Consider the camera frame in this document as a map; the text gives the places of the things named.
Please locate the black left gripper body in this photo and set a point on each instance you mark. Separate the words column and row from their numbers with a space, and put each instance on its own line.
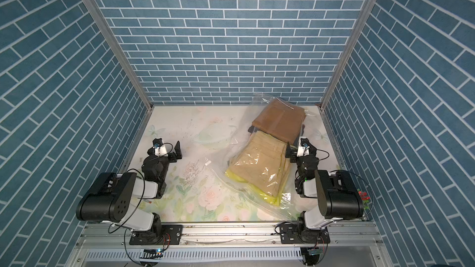
column 172, row 154

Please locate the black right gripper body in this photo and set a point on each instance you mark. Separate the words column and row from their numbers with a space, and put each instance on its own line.
column 293, row 152

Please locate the beige trousers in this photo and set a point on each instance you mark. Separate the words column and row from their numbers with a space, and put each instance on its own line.
column 261, row 160

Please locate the clear plastic vacuum bag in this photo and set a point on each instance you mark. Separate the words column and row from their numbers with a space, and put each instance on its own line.
column 220, row 201

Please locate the neon yellow garment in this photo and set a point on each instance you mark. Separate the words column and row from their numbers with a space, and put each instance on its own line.
column 272, row 193

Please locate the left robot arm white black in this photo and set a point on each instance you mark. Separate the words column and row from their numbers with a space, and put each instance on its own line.
column 109, row 199

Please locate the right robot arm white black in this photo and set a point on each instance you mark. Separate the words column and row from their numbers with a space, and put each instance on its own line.
column 337, row 198

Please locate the brown folded garment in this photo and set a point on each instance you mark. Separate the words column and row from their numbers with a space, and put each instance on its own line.
column 281, row 120

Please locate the cup of coloured clips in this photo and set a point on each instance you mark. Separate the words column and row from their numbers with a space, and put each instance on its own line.
column 364, row 197

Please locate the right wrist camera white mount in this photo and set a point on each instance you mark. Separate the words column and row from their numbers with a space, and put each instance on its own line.
column 303, row 147

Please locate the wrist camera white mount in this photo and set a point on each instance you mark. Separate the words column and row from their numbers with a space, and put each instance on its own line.
column 159, row 147
column 303, row 147

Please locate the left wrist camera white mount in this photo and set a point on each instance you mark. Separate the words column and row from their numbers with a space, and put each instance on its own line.
column 159, row 147

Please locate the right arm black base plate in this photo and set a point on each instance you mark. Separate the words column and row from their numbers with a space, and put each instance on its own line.
column 296, row 234

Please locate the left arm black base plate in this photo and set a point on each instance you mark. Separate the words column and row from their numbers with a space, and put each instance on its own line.
column 168, row 234

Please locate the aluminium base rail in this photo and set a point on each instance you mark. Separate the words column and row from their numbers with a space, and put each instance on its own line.
column 238, row 244

